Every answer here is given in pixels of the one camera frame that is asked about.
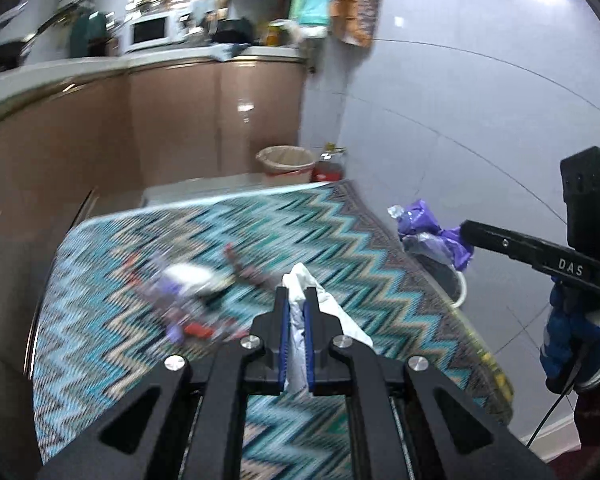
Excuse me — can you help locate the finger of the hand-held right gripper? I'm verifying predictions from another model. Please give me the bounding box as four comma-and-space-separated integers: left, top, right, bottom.
459, 219, 572, 274

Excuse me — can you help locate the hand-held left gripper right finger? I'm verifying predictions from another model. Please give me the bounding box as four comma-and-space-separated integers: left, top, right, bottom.
304, 286, 556, 480

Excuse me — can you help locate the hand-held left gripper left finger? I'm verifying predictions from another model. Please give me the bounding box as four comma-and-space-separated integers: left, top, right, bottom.
37, 287, 289, 480

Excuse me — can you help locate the white tissue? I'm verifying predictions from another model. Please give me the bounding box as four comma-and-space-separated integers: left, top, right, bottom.
281, 261, 377, 392

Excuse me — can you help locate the grey white-rimmed trash bin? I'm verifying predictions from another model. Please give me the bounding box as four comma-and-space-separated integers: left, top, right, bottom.
402, 240, 469, 310

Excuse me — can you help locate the beige trash bin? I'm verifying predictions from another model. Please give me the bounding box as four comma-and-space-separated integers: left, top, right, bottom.
256, 146, 317, 187

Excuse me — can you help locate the person's right hand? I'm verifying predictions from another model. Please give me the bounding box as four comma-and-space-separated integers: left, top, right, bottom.
540, 280, 600, 395

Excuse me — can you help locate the clear red-print wrapper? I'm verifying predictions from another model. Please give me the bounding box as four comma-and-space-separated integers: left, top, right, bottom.
221, 243, 277, 292

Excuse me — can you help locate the red snack wrapper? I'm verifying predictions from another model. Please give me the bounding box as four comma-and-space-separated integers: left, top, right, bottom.
179, 321, 217, 341

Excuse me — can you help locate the crumpled white packaging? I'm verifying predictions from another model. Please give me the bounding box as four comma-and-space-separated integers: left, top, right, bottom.
161, 263, 224, 298

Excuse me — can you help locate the zigzag patterned table cloth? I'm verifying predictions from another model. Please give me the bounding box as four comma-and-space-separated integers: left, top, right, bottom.
32, 180, 501, 480

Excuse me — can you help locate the small purple wrapper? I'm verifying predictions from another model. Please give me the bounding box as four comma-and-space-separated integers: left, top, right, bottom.
149, 255, 193, 347

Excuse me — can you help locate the cooking oil bottle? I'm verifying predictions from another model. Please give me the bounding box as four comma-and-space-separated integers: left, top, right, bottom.
311, 144, 348, 183

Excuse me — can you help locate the brown kitchen base cabinet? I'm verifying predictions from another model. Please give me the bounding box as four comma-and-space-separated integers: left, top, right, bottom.
0, 52, 308, 376

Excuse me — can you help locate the orange patterned apron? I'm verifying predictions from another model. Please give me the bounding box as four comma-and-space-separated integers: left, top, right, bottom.
330, 0, 384, 47

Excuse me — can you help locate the black pot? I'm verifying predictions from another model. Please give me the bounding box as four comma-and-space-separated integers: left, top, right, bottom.
214, 17, 255, 45

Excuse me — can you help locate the white microwave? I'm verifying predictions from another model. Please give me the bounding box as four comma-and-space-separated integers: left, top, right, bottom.
125, 12, 177, 54

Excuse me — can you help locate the dark green kitchen appliance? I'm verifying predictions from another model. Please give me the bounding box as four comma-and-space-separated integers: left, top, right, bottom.
70, 10, 109, 59

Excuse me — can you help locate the black frying pan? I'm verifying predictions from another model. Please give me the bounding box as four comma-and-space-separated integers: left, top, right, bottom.
0, 0, 86, 80

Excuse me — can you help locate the black cable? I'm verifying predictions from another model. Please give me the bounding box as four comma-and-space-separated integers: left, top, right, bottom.
525, 305, 600, 450

